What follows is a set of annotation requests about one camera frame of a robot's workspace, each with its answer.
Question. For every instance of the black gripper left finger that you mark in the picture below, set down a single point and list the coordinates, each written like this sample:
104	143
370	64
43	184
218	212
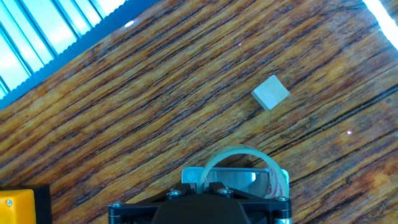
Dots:
133	211

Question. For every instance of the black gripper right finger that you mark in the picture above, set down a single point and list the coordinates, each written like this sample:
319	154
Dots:
270	211

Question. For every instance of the clear red-printed tape roll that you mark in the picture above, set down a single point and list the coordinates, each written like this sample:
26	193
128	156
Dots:
239	151

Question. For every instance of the orange emergency stop button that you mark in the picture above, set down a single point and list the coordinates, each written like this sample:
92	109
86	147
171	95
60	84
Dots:
15	208

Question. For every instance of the small wooden cube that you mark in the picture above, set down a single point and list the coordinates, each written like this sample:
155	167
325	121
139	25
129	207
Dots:
270	92

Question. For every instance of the blue serrated-edge mat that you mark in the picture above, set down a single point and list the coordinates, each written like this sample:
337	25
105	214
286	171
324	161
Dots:
77	40

